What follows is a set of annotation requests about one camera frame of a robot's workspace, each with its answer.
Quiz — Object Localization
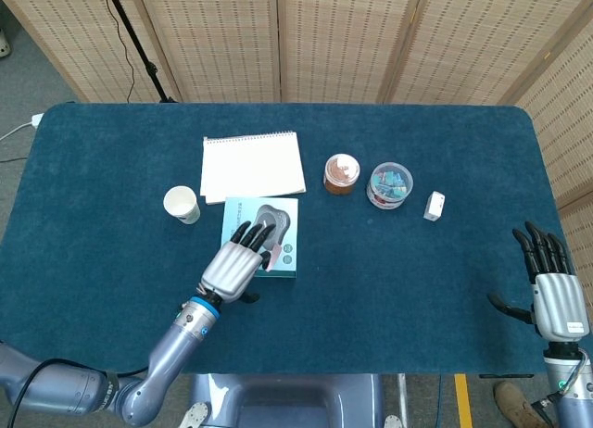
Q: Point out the blue table cover cloth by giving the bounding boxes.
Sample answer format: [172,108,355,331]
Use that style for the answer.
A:
[0,102,575,376]

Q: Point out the white floral paper cup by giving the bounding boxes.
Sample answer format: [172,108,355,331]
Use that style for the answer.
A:
[162,185,202,225]

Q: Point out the small white cardboard box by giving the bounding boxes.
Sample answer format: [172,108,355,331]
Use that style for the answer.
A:
[423,191,447,223]

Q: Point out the clear jar of rubber bands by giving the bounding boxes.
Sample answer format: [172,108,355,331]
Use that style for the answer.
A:
[322,153,361,197]

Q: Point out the white spiral notebook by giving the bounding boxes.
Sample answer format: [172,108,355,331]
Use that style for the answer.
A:
[199,130,308,206]

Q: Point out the thin black hanging cable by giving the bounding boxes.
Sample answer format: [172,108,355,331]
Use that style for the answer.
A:
[95,0,136,104]

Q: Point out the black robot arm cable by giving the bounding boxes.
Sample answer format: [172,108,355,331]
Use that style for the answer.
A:
[3,357,150,418]

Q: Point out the clear jar of binder clips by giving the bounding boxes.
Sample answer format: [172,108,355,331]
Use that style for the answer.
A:
[365,161,414,211]

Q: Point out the bamboo folding screen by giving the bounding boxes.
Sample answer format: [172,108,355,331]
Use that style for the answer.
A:
[0,0,593,290]

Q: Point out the thin blue cable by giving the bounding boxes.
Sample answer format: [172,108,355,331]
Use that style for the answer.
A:
[434,374,447,428]

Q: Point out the silver metal table leg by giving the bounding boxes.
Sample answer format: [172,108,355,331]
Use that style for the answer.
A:
[397,373,411,424]

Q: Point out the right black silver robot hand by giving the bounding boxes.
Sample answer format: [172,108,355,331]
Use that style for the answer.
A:
[486,220,587,344]

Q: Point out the teal speaker paper box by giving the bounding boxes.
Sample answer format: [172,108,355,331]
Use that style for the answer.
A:
[217,196,300,281]

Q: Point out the black tripod stand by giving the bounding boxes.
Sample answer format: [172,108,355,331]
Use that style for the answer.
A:
[102,0,177,104]

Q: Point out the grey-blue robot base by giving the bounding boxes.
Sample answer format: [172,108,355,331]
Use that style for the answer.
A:
[189,373,385,428]

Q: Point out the white power cable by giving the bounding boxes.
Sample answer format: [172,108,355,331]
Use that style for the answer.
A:
[0,121,34,143]

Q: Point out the tan work shoe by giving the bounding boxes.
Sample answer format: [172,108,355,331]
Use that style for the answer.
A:
[493,380,553,428]

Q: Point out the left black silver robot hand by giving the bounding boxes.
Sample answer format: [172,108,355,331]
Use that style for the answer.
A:
[196,220,275,305]

